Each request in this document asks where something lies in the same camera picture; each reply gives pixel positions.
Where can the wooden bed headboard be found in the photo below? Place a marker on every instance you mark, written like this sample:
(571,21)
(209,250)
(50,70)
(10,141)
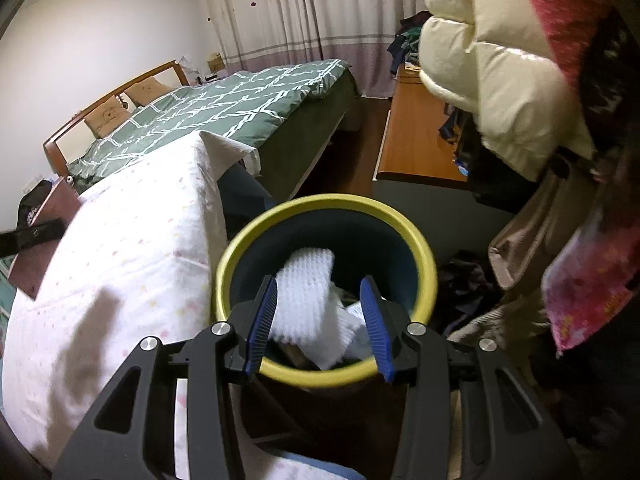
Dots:
(100,92)

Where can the dark clothes on floor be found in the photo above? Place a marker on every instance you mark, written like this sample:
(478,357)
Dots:
(465,280)

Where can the white foam net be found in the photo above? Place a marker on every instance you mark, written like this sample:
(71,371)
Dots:
(305,300)

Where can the dark blue cloth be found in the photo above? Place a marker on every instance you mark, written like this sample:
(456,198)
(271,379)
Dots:
(242,190)

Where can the pink plastic bag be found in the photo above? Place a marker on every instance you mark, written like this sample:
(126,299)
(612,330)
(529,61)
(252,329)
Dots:
(585,280)

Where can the dark green bed base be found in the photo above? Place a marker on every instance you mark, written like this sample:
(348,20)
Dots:
(310,130)

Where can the white and mauve curtain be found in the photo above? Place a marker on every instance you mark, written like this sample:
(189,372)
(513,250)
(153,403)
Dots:
(300,10)

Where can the black hanging garment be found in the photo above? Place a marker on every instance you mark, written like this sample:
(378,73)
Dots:
(480,160)

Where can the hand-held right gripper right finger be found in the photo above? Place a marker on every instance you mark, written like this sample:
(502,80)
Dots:
(377,325)

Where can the bed with green quilt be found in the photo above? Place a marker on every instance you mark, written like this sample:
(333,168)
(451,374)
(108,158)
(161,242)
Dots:
(200,110)

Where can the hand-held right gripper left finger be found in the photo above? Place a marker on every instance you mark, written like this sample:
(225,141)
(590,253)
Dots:
(265,320)

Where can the yellow-rimmed dark bin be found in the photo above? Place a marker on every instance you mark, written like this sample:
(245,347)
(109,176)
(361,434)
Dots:
(225,270)

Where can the tan pillow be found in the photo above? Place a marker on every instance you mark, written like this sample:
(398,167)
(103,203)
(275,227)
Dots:
(147,90)
(105,117)

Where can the beige cloth bag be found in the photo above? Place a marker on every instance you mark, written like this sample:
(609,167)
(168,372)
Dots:
(530,230)

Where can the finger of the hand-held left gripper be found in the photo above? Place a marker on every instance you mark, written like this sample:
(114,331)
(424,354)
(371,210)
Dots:
(30,237)

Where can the red quilted jacket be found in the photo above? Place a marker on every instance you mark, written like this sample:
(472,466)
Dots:
(555,10)

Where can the small cardboard box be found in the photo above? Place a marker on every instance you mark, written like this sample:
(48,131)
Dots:
(216,62)

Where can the pile of clothes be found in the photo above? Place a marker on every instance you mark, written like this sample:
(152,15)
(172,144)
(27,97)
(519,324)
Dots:
(407,42)

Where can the cream puffer jacket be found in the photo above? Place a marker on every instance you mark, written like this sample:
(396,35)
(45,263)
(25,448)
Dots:
(500,70)

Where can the wooden desk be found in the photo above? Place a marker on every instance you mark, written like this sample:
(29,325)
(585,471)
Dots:
(420,130)

